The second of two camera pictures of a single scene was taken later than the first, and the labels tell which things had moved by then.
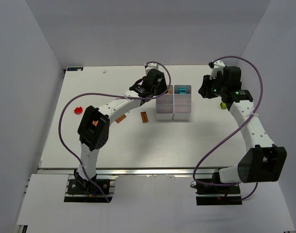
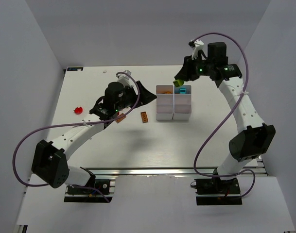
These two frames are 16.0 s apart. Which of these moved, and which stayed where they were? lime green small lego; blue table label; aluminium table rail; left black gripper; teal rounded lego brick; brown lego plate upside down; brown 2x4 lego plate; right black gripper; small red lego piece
Moved: lime green small lego; left black gripper; right black gripper
Stayed: brown 2x4 lego plate; brown lego plate upside down; aluminium table rail; small red lego piece; blue table label; teal rounded lego brick
